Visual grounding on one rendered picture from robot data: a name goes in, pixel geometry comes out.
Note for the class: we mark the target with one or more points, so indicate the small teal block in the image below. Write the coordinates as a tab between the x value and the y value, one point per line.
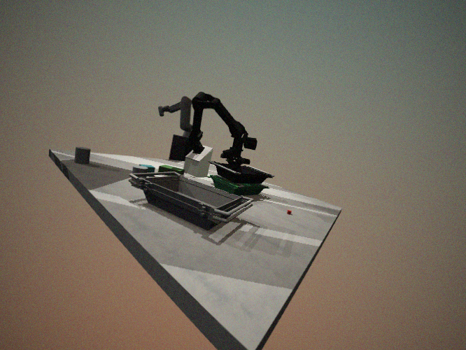
151	168

